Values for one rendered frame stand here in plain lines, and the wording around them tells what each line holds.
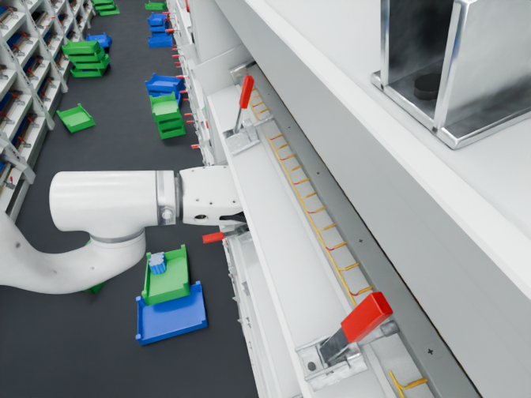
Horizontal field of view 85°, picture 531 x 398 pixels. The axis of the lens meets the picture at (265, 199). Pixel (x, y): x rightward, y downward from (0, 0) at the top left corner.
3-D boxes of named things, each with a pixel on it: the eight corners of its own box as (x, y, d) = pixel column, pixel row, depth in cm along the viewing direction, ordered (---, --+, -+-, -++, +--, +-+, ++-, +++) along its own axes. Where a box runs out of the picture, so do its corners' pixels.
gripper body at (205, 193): (173, 204, 40) (252, 200, 43) (170, 158, 46) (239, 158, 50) (174, 238, 45) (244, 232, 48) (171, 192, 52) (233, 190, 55)
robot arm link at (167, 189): (156, 200, 39) (180, 199, 40) (156, 159, 45) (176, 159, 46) (160, 238, 45) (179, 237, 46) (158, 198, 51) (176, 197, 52)
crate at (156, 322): (141, 346, 131) (135, 339, 125) (141, 303, 144) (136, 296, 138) (208, 326, 136) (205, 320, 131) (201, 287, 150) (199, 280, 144)
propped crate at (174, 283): (150, 264, 159) (146, 253, 155) (187, 255, 163) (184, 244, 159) (146, 306, 134) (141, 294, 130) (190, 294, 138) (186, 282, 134)
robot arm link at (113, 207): (159, 240, 43) (156, 183, 40) (54, 249, 39) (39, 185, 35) (159, 213, 51) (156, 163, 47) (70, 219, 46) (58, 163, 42)
